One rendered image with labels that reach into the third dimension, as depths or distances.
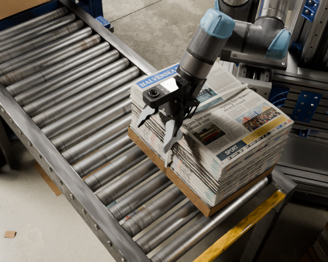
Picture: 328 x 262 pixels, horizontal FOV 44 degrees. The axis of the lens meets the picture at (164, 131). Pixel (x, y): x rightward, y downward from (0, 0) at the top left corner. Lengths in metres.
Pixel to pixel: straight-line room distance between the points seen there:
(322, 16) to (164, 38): 1.59
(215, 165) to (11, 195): 1.46
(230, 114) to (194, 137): 0.14
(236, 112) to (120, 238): 0.47
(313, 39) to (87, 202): 1.10
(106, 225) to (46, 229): 0.97
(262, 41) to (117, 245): 0.65
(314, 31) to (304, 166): 0.71
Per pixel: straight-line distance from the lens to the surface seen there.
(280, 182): 1.31
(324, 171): 2.14
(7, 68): 1.69
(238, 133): 1.07
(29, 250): 2.09
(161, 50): 2.96
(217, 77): 1.23
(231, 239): 1.15
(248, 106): 1.16
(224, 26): 0.94
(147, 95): 0.94
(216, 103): 1.14
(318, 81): 1.81
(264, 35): 1.04
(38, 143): 1.38
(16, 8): 1.99
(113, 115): 1.43
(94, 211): 1.20
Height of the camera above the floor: 1.84
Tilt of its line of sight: 50 degrees down
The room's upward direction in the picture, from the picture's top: 3 degrees clockwise
